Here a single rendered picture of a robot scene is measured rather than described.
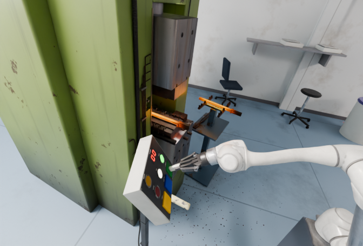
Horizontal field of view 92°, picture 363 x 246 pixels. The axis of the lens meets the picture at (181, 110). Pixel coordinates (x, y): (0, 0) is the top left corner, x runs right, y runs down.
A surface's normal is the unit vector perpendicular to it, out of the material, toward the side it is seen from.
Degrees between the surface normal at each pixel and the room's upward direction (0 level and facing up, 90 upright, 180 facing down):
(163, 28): 90
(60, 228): 0
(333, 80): 90
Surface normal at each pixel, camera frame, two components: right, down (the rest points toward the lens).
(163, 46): -0.43, 0.44
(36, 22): 0.90, 0.31
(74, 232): 0.11, -0.84
